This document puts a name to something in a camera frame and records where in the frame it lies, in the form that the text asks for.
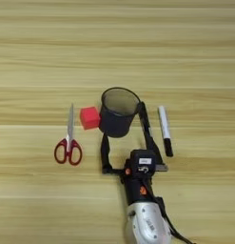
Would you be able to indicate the red cube block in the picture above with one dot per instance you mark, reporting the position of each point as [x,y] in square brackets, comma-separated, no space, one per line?
[89,118]

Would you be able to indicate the black pen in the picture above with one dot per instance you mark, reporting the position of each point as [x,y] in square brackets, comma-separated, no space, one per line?
[144,117]

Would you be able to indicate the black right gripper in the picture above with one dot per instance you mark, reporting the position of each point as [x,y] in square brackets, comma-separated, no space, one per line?
[134,187]

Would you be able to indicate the white marker with black cap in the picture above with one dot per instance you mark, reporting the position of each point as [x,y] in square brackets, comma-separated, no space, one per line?
[164,122]

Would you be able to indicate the black mesh pen cup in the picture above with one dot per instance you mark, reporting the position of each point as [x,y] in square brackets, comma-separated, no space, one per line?
[114,127]

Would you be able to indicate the small black box white label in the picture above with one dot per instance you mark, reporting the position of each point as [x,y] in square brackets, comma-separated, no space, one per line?
[136,165]

